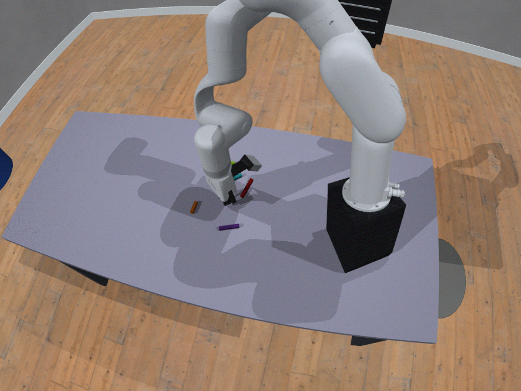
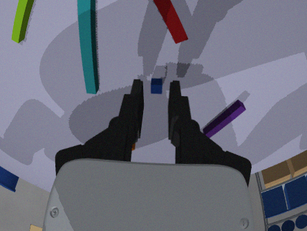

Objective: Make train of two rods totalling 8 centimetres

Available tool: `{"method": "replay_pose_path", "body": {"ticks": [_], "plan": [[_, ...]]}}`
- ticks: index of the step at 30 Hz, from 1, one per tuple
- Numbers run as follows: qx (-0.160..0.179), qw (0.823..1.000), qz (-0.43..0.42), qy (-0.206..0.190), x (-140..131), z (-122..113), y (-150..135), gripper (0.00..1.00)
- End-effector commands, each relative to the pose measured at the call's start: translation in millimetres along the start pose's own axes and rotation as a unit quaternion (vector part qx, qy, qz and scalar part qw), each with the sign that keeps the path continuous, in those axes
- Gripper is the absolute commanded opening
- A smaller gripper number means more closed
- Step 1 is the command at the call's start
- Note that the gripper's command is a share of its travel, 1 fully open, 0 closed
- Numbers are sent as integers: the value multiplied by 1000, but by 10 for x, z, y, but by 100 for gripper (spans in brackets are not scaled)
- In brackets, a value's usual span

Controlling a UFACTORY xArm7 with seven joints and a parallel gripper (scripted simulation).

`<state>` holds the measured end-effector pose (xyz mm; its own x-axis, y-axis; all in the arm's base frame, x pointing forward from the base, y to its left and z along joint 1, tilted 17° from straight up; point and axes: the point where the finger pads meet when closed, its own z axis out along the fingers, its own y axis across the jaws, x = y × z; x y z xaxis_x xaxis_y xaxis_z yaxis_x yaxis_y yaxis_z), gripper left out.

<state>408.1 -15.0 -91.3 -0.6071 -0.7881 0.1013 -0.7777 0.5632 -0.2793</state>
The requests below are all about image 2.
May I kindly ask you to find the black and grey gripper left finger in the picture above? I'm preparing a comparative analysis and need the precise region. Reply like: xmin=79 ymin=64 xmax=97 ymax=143
xmin=55 ymin=79 xmax=144 ymax=175

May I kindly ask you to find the lime green rod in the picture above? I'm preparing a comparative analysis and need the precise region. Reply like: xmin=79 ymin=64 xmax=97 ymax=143
xmin=12 ymin=0 xmax=34 ymax=43

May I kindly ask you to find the purple rod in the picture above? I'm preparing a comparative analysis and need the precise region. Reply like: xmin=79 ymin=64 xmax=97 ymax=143
xmin=203 ymin=100 xmax=246 ymax=138

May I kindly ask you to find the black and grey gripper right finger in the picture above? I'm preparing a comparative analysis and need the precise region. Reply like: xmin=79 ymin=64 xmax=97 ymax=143
xmin=168 ymin=80 xmax=252 ymax=185

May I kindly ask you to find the dark red rod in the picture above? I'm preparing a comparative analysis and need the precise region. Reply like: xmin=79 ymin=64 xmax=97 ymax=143
xmin=153 ymin=0 xmax=188 ymax=44

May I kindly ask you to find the dark blue block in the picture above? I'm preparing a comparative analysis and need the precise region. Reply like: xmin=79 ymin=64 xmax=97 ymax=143
xmin=151 ymin=78 xmax=162 ymax=94

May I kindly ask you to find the turquoise rod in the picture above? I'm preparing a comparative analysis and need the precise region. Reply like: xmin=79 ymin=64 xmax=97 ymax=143
xmin=77 ymin=0 xmax=99 ymax=94

